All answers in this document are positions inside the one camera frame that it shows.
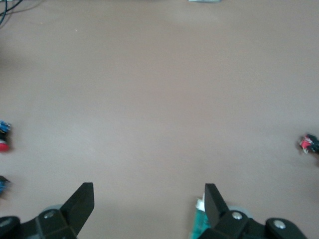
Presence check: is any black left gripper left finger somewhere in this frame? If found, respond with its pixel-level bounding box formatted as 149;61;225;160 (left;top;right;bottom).
0;182;95;239

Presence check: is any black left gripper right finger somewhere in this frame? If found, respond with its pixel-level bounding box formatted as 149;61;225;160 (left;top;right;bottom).
199;183;308;239

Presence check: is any green load switch white handle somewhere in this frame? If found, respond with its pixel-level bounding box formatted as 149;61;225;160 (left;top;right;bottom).
188;196;212;239

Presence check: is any red mushroom push button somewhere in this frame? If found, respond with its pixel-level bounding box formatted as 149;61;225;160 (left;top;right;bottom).
0;120;11;153
0;175;12;200

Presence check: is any brown table mat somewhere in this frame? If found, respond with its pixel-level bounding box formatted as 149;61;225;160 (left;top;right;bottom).
0;0;319;239

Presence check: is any black switch with red end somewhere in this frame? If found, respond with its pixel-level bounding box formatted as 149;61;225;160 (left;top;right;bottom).
297;133;319;155

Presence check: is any black looped floor cable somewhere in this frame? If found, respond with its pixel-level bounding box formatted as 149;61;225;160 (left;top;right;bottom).
0;0;38;25

